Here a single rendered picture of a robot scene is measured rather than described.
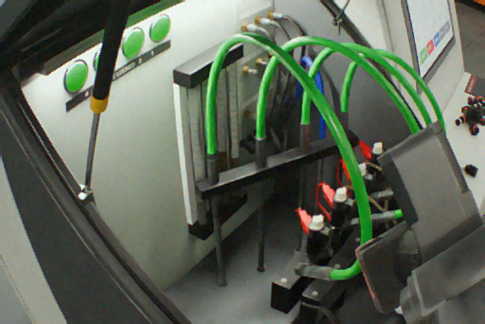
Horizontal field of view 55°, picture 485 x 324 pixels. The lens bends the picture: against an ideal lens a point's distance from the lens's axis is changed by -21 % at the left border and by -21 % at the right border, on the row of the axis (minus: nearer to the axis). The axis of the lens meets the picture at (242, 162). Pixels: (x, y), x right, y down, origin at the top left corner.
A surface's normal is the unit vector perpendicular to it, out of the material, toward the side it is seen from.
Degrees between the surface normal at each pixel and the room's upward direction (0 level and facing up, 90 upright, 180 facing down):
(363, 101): 90
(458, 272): 34
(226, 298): 0
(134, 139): 90
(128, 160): 90
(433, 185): 54
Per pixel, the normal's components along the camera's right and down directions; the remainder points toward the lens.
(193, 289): -0.03, -0.80
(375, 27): -0.58, 0.50
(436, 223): -0.26, 0.05
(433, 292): -0.54, -0.79
